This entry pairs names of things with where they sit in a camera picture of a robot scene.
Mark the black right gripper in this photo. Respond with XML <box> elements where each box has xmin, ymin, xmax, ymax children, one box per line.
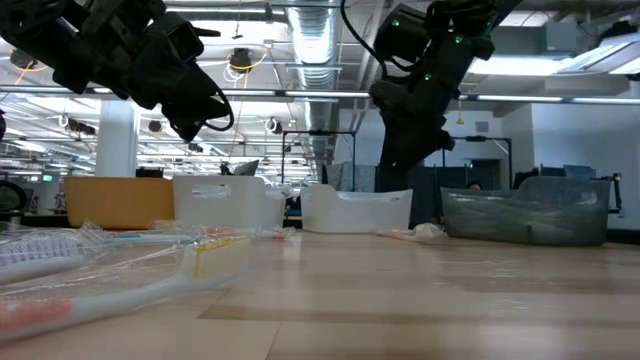
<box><xmin>368</xmin><ymin>47</ymin><xmax>476</xmax><ymax>194</ymax></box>

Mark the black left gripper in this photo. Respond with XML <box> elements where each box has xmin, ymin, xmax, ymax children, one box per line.
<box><xmin>127</xmin><ymin>47</ymin><xmax>231</xmax><ymax>144</ymax></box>

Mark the orange toothbrush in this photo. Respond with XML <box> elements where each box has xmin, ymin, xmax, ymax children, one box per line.
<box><xmin>204</xmin><ymin>225</ymin><xmax>297</xmax><ymax>241</ymax></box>
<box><xmin>0</xmin><ymin>235</ymin><xmax>251</xmax><ymax>342</ymax></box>
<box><xmin>374</xmin><ymin>222</ymin><xmax>446</xmax><ymax>242</ymax></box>

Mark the dark office partition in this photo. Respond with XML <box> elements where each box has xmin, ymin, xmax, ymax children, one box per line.
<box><xmin>373</xmin><ymin>157</ymin><xmax>519</xmax><ymax>226</ymax></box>

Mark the wide white plastic bin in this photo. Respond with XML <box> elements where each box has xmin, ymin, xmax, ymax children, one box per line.
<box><xmin>299</xmin><ymin>183</ymin><xmax>414</xmax><ymax>234</ymax></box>

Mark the background computer monitor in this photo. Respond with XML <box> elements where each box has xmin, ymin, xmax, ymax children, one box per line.
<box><xmin>232</xmin><ymin>158</ymin><xmax>261</xmax><ymax>179</ymax></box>

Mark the white pillar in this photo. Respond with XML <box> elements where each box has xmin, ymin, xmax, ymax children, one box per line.
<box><xmin>94</xmin><ymin>98</ymin><xmax>140</xmax><ymax>179</ymax></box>

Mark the narrow white plastic bin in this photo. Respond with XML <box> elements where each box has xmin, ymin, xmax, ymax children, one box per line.
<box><xmin>172</xmin><ymin>174</ymin><xmax>287</xmax><ymax>230</ymax></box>

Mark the black ceiling device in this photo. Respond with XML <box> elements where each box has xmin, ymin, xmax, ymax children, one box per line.
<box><xmin>9</xmin><ymin>47</ymin><xmax>39</xmax><ymax>71</ymax></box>
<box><xmin>228</xmin><ymin>47</ymin><xmax>254</xmax><ymax>75</ymax></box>

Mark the yellow plastic bin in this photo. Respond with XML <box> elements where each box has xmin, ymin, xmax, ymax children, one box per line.
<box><xmin>63</xmin><ymin>175</ymin><xmax>176</xmax><ymax>230</ymax></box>

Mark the blue wrapped toothbrush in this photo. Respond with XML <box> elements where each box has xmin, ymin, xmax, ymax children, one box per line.
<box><xmin>107</xmin><ymin>231</ymin><xmax>194</xmax><ymax>246</ymax></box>

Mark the brown plastic bin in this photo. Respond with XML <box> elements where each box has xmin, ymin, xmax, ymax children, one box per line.
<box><xmin>440</xmin><ymin>175</ymin><xmax>611</xmax><ymax>246</ymax></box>

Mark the purple wrapped toothbrush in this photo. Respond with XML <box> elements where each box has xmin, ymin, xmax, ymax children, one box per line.
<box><xmin>0</xmin><ymin>230</ymin><xmax>109</xmax><ymax>286</ymax></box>

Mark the black background stand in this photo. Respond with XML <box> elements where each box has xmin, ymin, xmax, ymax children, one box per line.
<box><xmin>589</xmin><ymin>172</ymin><xmax>624</xmax><ymax>217</ymax></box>

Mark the black camera cable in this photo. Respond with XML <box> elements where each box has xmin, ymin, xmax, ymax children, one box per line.
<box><xmin>341</xmin><ymin>0</ymin><xmax>396</xmax><ymax>71</ymax></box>
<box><xmin>199</xmin><ymin>87</ymin><xmax>235</xmax><ymax>132</ymax></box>

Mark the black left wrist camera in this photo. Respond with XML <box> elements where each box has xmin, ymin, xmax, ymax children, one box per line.
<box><xmin>159</xmin><ymin>12</ymin><xmax>222</xmax><ymax>64</ymax></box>

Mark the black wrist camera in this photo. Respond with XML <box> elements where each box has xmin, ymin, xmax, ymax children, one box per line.
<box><xmin>159</xmin><ymin>12</ymin><xmax>222</xmax><ymax>64</ymax></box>
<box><xmin>374</xmin><ymin>3</ymin><xmax>429</xmax><ymax>64</ymax></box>

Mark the black gantry frame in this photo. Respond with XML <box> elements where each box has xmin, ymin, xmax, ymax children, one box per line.
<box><xmin>281</xmin><ymin>128</ymin><xmax>358</xmax><ymax>194</ymax></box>
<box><xmin>441</xmin><ymin>134</ymin><xmax>514</xmax><ymax>194</ymax></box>

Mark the long ceiling light rail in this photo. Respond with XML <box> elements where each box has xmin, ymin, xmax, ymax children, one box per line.
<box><xmin>0</xmin><ymin>84</ymin><xmax>640</xmax><ymax>106</ymax></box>

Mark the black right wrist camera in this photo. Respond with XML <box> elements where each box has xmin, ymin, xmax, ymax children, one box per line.
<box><xmin>374</xmin><ymin>3</ymin><xmax>429</xmax><ymax>64</ymax></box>

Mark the silver ventilation duct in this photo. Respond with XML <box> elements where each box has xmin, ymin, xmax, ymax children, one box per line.
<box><xmin>284</xmin><ymin>0</ymin><xmax>347</xmax><ymax>169</ymax></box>

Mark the black looped cable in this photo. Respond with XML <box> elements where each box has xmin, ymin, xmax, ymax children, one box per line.
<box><xmin>0</xmin><ymin>179</ymin><xmax>29</xmax><ymax>214</ymax></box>

